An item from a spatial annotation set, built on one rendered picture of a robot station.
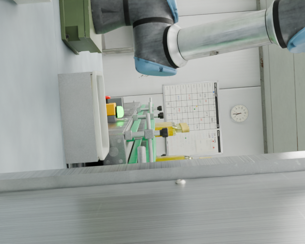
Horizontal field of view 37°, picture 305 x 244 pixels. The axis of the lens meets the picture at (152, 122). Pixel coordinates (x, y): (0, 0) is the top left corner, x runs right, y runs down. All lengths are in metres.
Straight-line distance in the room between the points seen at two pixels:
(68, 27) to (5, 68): 0.49
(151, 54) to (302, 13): 0.40
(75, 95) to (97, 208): 0.78
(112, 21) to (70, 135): 0.35
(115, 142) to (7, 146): 0.62
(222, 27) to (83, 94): 0.38
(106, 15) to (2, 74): 0.59
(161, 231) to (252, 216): 0.06
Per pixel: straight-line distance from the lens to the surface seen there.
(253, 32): 1.11
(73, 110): 1.11
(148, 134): 1.29
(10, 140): 0.74
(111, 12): 1.26
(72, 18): 1.22
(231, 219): 0.30
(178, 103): 7.27
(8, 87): 0.75
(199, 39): 1.16
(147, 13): 1.24
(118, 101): 1.97
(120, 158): 1.30
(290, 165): 0.43
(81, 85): 1.10
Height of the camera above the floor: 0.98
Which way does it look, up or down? 1 degrees down
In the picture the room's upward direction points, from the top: 86 degrees clockwise
